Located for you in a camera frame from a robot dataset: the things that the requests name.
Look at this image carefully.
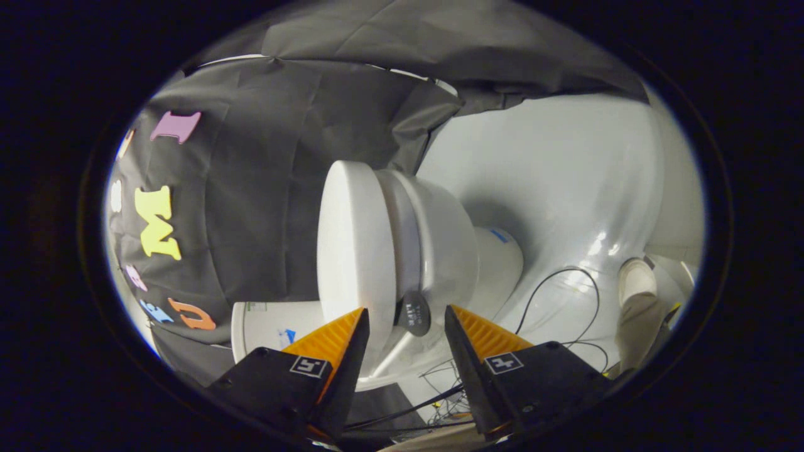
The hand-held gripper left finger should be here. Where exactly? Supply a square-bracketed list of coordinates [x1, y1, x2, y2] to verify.
[207, 306, 371, 443]

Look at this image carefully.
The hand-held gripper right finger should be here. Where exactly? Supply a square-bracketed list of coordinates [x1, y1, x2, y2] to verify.
[444, 304, 619, 440]

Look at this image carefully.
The white toilet lid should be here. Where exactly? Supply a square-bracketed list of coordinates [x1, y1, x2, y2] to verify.
[316, 160, 434, 377]

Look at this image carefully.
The white toilet bowl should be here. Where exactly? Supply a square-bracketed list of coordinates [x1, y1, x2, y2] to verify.
[377, 168, 525, 330]

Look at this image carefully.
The person's leg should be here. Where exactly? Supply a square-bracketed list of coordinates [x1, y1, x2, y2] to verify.
[616, 290, 670, 372]

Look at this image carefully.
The white shoe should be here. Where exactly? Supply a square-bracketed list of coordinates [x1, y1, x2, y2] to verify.
[618, 257, 658, 303]

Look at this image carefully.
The black backdrop cloth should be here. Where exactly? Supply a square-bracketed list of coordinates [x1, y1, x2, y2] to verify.
[107, 0, 651, 385]

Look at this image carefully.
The thick black cable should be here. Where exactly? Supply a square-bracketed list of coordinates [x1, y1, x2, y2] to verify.
[344, 383, 467, 433]

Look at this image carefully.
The thin black cable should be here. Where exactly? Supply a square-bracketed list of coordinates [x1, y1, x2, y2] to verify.
[515, 267, 610, 372]

